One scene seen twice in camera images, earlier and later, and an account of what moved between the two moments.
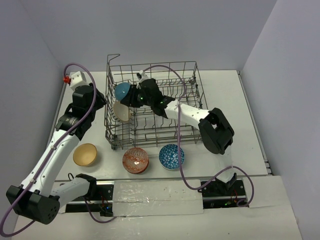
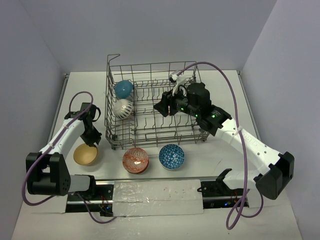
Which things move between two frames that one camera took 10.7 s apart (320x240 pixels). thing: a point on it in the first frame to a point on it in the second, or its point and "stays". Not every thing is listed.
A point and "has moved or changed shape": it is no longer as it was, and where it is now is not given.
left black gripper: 100,97 to 92,136
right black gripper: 129,100 to 162,106
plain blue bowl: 121,90 has moved or changed shape
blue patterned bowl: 168,156 stays
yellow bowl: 84,154 stays
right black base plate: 217,194 stays
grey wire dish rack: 156,102 stays
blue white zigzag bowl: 135,160 stays
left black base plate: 102,204 stays
